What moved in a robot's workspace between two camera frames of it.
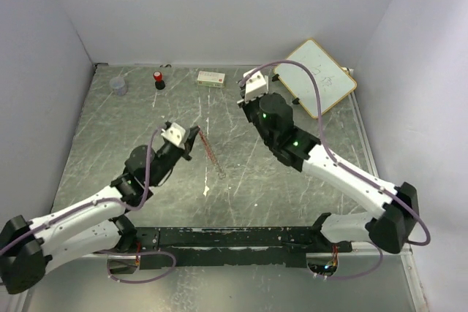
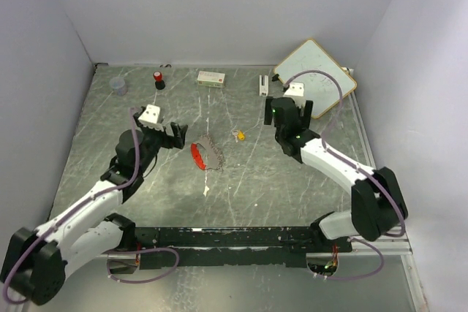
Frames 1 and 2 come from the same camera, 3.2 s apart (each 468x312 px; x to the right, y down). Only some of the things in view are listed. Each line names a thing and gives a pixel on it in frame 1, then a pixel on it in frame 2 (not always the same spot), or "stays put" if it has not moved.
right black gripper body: (251, 109) to (306, 113)
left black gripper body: (168, 158) to (154, 139)
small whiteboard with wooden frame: (335, 84) stays put
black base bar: (240, 248) stays put
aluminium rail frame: (363, 248) stays put
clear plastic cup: (118, 84) stays put
